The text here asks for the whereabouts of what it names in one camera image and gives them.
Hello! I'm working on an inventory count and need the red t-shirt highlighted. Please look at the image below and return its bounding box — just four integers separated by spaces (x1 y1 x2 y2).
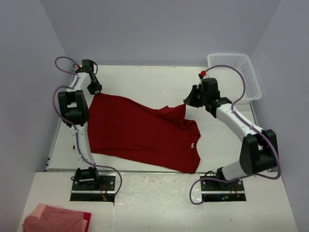
87 93 201 174
83 212 92 232

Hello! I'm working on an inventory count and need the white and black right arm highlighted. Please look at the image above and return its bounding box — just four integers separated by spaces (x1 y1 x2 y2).
183 78 281 190

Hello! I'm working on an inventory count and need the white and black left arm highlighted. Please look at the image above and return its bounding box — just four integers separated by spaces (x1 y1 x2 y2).
53 59 102 191

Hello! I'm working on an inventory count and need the folded red t-shirt in stack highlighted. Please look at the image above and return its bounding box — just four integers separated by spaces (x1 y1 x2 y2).
83 212 92 232

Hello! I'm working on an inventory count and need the white perforated plastic basket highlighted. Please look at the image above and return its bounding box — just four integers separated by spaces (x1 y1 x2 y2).
207 53 262 104

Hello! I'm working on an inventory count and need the folded pink t-shirt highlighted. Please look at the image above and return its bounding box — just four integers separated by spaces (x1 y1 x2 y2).
22 204 84 232

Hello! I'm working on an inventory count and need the white wrist camera, right arm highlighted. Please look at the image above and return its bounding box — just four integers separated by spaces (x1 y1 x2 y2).
198 71 208 79

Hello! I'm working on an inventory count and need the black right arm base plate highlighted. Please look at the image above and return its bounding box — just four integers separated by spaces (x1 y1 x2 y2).
200 180 247 203

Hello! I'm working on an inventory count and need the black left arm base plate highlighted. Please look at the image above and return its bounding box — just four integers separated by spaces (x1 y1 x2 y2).
70 174 116 203

